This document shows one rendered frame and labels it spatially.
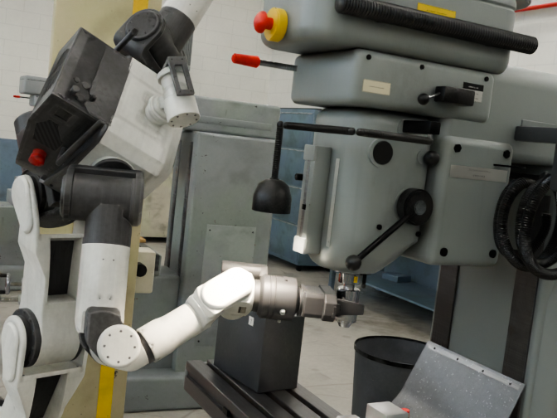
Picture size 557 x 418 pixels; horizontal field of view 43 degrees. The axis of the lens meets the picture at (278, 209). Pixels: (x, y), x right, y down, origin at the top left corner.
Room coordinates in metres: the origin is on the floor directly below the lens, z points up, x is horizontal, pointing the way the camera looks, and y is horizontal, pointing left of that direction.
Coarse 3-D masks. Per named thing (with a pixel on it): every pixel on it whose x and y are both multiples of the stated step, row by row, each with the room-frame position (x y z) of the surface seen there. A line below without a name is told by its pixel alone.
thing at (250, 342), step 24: (216, 336) 1.86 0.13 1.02; (240, 336) 1.76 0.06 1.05; (264, 336) 1.68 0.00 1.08; (288, 336) 1.72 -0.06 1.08; (216, 360) 1.85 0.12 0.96; (240, 360) 1.75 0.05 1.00; (264, 360) 1.69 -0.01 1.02; (288, 360) 1.73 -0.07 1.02; (264, 384) 1.69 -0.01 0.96; (288, 384) 1.73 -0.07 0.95
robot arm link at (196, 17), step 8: (168, 0) 1.68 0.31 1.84; (176, 0) 1.67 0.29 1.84; (184, 0) 1.67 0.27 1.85; (192, 0) 1.68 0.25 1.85; (200, 0) 1.69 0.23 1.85; (208, 0) 1.71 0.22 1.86; (184, 8) 1.66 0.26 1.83; (192, 8) 1.68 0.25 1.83; (200, 8) 1.69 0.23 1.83; (192, 16) 1.67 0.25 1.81; (200, 16) 1.70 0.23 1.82
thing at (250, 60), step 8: (232, 56) 1.40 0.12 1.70; (240, 56) 1.40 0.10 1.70; (248, 56) 1.41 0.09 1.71; (256, 56) 1.42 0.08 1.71; (240, 64) 1.41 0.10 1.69; (248, 64) 1.41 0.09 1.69; (256, 64) 1.42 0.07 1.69; (264, 64) 1.43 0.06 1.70; (272, 64) 1.44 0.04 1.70; (280, 64) 1.45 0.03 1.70
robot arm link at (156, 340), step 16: (160, 320) 1.33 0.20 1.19; (176, 320) 1.33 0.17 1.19; (192, 320) 1.34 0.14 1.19; (144, 336) 1.30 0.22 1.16; (160, 336) 1.31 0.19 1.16; (176, 336) 1.32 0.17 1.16; (192, 336) 1.35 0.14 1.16; (144, 352) 1.28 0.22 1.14; (160, 352) 1.30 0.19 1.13; (128, 368) 1.27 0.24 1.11
